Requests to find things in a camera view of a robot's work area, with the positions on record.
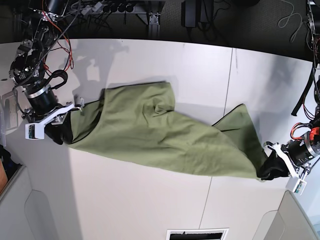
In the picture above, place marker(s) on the green t-shirt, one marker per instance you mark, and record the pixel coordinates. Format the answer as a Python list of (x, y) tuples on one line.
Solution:
[(139, 124)]

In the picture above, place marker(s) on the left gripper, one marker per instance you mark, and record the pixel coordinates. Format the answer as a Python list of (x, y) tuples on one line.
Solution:
[(287, 160)]

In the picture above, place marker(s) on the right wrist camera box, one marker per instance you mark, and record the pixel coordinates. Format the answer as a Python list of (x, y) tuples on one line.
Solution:
[(34, 131)]

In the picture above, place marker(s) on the clear plastic tray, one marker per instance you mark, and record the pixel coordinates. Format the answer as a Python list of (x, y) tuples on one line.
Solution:
[(9, 117)]

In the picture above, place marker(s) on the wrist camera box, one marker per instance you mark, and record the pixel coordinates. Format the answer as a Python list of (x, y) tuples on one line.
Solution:
[(296, 185), (34, 131)]

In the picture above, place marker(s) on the aluminium frame post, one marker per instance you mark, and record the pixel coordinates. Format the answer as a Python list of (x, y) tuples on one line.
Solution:
[(154, 26)]

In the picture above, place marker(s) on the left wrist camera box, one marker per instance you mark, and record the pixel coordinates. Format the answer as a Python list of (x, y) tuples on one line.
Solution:
[(296, 185)]

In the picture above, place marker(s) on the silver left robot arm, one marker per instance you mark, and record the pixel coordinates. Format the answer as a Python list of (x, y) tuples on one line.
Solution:
[(310, 131)]

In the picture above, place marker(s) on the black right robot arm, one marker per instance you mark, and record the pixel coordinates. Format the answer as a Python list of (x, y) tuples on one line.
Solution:
[(29, 71)]

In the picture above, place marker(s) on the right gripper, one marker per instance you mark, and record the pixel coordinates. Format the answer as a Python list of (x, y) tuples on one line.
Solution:
[(61, 130)]

